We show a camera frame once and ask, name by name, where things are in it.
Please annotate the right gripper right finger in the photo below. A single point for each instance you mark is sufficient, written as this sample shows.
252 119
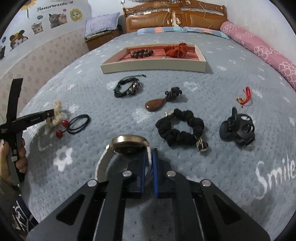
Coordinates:
201 210

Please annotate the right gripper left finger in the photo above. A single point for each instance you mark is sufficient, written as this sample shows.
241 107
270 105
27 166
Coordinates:
95 211

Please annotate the cream flower scrunchie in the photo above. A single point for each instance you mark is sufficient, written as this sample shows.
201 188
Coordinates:
53 121

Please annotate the black hair claw clip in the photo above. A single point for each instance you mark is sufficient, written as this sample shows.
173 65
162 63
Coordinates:
239 127

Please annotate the beige jewelry tray red lining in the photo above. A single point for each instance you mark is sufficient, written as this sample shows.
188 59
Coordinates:
153 57

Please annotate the person left hand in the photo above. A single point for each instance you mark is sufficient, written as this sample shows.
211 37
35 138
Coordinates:
21 164

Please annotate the grey patterned bedspread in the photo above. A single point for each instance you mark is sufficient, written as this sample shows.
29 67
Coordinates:
260 177

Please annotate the wooden nightstand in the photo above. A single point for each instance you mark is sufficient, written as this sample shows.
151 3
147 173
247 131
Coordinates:
100 39

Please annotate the lavender dotted cushion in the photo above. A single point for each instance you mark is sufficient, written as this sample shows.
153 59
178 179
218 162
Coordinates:
101 23

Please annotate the orange red scrunchie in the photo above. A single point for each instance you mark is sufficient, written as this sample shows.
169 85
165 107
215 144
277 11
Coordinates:
176 51

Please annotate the pink rolled quilt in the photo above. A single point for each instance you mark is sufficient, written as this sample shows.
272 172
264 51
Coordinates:
261 49

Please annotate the left plaid pillow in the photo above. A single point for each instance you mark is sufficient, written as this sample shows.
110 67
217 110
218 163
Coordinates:
158 30

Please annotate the plaid pillow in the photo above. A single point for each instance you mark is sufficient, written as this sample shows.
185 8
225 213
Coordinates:
158 30
205 31

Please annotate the right plaid pillow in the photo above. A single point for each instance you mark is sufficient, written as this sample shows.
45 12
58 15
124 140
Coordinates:
205 31

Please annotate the wooden leather headboard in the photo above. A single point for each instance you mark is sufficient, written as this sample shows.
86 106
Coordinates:
174 14

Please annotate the black hair tie red beads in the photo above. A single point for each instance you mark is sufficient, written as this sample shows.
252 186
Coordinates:
74 126

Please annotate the cat wall stickers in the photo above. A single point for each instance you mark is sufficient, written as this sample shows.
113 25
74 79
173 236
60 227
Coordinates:
38 22

